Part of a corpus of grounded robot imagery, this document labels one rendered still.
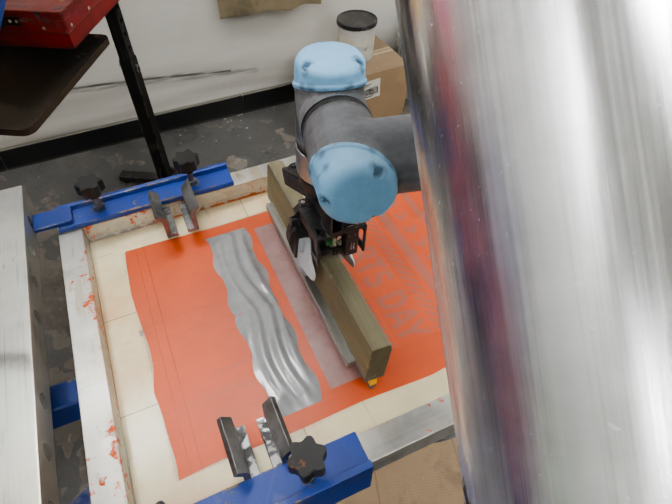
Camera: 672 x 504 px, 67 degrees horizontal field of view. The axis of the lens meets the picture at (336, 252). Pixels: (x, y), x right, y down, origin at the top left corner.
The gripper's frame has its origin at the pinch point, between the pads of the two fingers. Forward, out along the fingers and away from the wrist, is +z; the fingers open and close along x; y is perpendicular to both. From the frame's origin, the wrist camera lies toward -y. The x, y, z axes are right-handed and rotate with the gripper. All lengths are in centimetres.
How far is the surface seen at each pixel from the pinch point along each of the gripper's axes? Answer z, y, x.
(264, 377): 4.4, 12.9, -14.0
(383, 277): 4.4, 3.9, 9.7
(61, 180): 107, -176, -59
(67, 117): 87, -196, -47
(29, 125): 8, -67, -41
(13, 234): -2.6, -21.4, -41.7
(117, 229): 4.8, -24.2, -28.0
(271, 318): 4.0, 4.4, -9.8
